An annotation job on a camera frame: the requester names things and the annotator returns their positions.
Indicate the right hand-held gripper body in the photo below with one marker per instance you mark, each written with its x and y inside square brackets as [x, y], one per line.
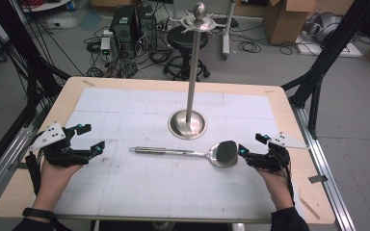
[271, 160]

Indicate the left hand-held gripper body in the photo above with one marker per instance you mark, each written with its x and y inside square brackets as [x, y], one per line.
[56, 154]

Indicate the steel spatula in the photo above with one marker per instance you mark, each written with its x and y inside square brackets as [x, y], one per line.
[224, 154]

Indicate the steel utensil rack stand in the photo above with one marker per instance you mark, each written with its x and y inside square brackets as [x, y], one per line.
[192, 80]

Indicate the person's left hand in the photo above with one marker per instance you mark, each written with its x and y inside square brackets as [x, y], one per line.
[53, 183]

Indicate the person's right hand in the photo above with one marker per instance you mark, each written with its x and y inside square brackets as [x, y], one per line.
[277, 189]

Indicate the dark tape piece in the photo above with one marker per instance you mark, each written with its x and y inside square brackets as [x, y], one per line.
[318, 179]

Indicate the black wristband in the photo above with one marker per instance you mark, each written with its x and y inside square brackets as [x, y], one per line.
[38, 213]

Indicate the white grid mat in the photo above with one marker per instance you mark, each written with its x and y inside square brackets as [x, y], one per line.
[141, 192]

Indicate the small white device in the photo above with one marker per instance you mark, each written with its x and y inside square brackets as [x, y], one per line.
[105, 45]

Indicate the black computer tower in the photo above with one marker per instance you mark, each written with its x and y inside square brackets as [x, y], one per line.
[123, 29]
[147, 27]

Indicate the large cardboard box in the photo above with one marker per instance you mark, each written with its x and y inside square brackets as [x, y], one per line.
[284, 24]

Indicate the white flat board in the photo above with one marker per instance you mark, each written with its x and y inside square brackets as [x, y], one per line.
[340, 49]

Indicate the black round stool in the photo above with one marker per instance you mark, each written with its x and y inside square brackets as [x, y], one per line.
[181, 40]

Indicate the grey round appliance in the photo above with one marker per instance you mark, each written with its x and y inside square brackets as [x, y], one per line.
[326, 27]

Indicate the aluminium rail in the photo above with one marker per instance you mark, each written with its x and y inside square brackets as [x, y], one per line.
[3, 166]
[327, 173]

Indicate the black metal frame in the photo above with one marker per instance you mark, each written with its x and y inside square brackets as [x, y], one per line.
[321, 64]
[29, 64]

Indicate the white stand post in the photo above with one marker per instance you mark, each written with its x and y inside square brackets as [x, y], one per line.
[227, 29]

